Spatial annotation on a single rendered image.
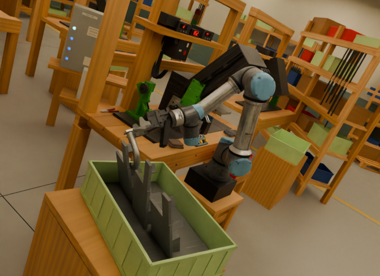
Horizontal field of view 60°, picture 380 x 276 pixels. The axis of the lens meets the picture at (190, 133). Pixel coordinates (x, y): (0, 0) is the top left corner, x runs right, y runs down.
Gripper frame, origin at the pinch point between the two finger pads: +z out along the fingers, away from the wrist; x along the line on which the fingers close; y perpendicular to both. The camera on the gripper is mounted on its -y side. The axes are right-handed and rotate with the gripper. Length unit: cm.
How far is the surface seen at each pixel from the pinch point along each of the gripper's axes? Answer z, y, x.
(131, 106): -35, 39, -98
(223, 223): -50, -58, -49
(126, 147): 4.2, -5.2, 3.2
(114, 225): 17.9, -32.4, 1.4
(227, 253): -18, -58, 11
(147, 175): 2.3, -18.8, 11.4
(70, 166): 17, 9, -106
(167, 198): 3.0, -28.8, 26.8
